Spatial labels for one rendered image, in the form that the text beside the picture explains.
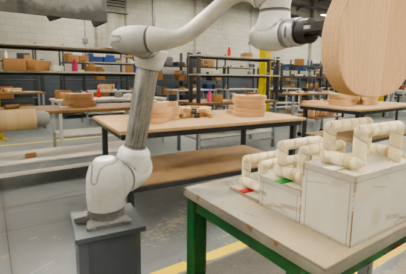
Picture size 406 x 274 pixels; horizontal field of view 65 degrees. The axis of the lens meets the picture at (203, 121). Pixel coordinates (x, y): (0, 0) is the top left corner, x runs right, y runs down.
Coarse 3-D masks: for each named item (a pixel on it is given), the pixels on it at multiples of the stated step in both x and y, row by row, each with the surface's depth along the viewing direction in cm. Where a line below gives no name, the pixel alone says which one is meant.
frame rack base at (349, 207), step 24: (312, 168) 81; (384, 168) 78; (312, 192) 81; (336, 192) 75; (360, 192) 73; (384, 192) 79; (312, 216) 82; (336, 216) 76; (360, 216) 74; (384, 216) 80; (336, 240) 76; (360, 240) 75
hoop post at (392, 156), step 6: (396, 132) 82; (402, 132) 82; (390, 138) 84; (396, 138) 83; (402, 138) 83; (390, 144) 84; (396, 144) 83; (402, 144) 83; (390, 150) 84; (396, 150) 83; (390, 156) 84; (396, 156) 83; (396, 162) 83
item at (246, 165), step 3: (243, 162) 109; (246, 162) 109; (249, 162) 109; (243, 165) 109; (246, 165) 109; (249, 165) 109; (243, 168) 109; (246, 168) 109; (249, 168) 109; (243, 171) 109; (246, 171) 109; (249, 171) 109; (243, 174) 110; (246, 174) 109; (249, 174) 109; (249, 177) 110; (243, 186) 110
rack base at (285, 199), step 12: (264, 180) 96; (264, 192) 96; (276, 192) 92; (288, 192) 88; (300, 192) 84; (264, 204) 97; (276, 204) 92; (288, 204) 88; (300, 204) 85; (288, 216) 89
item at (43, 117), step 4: (36, 112) 50; (40, 112) 50; (44, 112) 50; (40, 116) 50; (44, 116) 50; (48, 116) 51; (40, 120) 50; (44, 120) 50; (48, 120) 51; (40, 124) 50; (44, 124) 50
